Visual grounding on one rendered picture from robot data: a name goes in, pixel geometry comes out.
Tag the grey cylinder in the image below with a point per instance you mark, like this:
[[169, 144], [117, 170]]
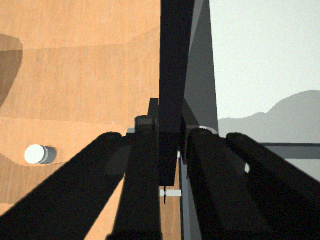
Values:
[[39, 154]]

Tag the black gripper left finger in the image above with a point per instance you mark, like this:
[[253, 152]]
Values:
[[66, 204]]

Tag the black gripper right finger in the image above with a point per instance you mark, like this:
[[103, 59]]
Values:
[[278, 199]]

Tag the black long thin rod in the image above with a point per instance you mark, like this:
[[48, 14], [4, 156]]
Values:
[[175, 31]]

